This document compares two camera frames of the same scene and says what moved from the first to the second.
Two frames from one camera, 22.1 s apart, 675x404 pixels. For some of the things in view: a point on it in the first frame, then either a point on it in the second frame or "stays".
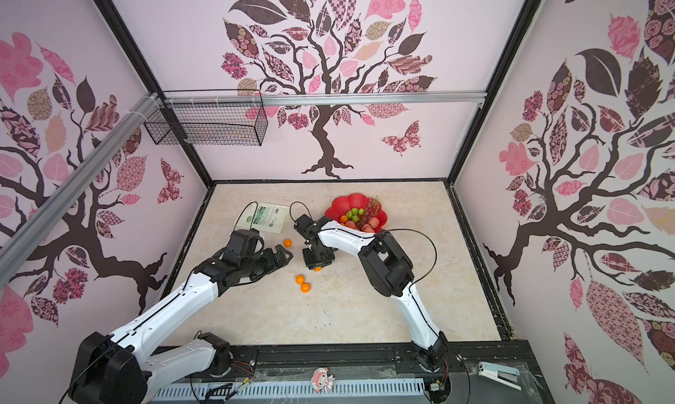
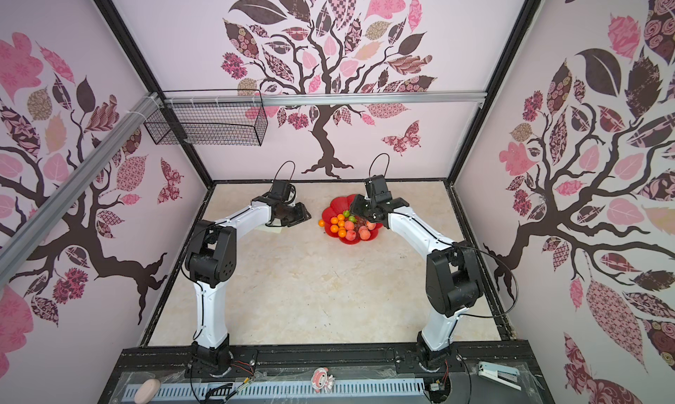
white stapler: x=501 y=374 stays
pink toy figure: x=322 y=380 stays
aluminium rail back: x=320 y=98 stays
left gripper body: x=258 y=264 to x=292 y=214
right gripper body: x=316 y=259 to x=363 y=208
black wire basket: x=209 y=117 stays
